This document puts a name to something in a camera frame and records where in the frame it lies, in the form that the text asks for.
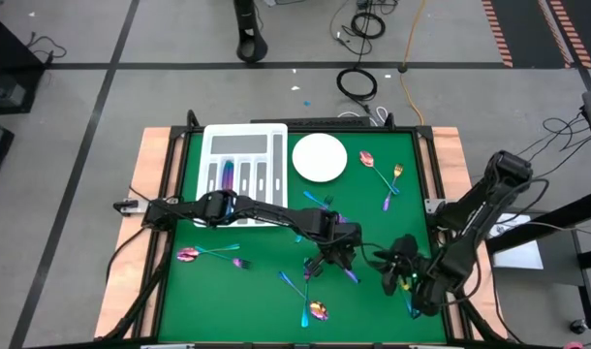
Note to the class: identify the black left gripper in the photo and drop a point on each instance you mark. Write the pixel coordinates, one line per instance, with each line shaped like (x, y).
(341, 249)

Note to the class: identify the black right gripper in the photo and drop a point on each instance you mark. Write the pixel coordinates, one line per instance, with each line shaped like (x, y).
(408, 262)

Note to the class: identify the iridescent rainbow knife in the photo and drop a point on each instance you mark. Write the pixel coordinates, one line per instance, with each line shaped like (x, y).
(224, 177)
(352, 277)
(231, 174)

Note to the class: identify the iridescent rainbow spoon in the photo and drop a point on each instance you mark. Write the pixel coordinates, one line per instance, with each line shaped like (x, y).
(188, 254)
(366, 158)
(319, 310)

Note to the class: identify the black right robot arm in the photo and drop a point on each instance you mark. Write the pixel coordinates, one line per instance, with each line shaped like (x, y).
(475, 218)

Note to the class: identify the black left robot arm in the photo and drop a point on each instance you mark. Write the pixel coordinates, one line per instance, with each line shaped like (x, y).
(266, 215)

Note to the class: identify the white round plate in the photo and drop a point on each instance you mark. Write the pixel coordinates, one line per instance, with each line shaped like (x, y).
(320, 157)

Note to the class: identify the green table mat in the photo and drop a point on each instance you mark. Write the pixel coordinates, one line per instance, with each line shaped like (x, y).
(227, 300)

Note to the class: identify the black flat bar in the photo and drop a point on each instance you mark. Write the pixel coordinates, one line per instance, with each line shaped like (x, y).
(310, 121)

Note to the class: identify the white plastic cutlery tray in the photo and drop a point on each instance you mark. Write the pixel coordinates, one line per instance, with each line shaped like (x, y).
(242, 143)

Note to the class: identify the black side stand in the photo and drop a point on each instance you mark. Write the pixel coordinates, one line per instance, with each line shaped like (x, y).
(567, 215)

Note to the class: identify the black caster wheel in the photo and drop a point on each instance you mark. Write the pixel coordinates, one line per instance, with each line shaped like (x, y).
(579, 327)

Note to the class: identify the pink round object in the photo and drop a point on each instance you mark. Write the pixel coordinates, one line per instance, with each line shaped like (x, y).
(574, 345)

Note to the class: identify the black floor stand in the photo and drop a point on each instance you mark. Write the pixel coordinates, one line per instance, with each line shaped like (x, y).
(251, 48)

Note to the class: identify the black cabinet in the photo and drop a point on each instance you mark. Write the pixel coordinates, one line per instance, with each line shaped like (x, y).
(9, 63)

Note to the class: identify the silver metal bracket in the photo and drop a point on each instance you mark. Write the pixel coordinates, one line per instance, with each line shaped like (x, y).
(436, 346)
(167, 346)

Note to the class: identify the black aluminium table frame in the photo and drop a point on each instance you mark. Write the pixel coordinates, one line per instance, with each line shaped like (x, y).
(402, 129)

